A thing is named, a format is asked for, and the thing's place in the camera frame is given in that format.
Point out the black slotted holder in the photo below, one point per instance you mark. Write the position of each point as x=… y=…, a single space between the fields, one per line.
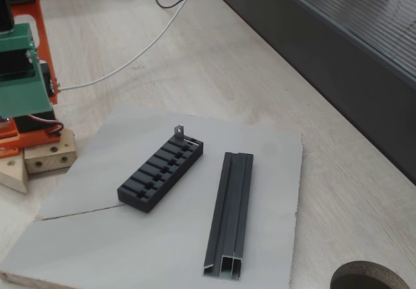
x=156 y=178

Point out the small grey metal bracket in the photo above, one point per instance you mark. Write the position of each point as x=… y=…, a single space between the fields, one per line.
x=178 y=131

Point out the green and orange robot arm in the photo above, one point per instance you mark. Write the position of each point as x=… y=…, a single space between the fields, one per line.
x=42 y=26

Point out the wooden base block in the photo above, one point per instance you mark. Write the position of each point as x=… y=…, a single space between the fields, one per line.
x=13 y=175

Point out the light wooden block with screws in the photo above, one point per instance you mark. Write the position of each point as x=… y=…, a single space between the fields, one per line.
x=48 y=159

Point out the grey wooden board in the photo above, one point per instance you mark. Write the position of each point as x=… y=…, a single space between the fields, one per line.
x=130 y=246

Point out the black aluminium profile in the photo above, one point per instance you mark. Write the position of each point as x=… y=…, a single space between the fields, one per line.
x=230 y=211

